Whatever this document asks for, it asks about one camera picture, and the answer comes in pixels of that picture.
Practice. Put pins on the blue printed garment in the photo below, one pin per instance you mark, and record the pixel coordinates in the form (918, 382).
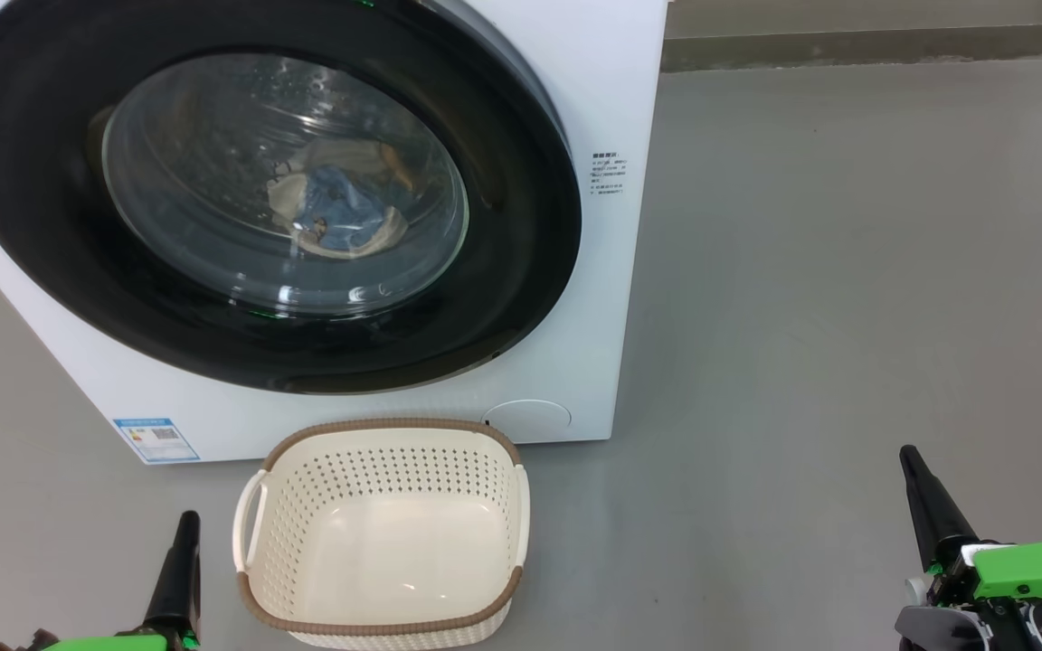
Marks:
(345, 208)

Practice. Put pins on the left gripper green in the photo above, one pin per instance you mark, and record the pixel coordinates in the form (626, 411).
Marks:
(105, 644)

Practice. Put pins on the round filter cover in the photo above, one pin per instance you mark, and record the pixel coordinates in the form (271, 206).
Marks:
(530, 420)

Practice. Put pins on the white front-load washing machine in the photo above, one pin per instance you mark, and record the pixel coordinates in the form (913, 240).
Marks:
(611, 316)

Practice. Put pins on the cream perforated laundry basket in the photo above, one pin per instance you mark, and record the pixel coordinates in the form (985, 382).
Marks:
(394, 542)

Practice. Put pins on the black glass washing machine door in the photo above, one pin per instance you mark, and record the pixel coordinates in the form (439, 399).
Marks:
(51, 226)

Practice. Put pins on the blue energy label sticker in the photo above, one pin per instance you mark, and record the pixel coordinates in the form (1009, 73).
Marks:
(156, 440)

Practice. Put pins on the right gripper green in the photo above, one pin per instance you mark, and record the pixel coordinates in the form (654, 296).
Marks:
(1027, 570)

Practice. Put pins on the cream cartoon face garment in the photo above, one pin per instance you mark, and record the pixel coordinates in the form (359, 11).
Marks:
(331, 154)

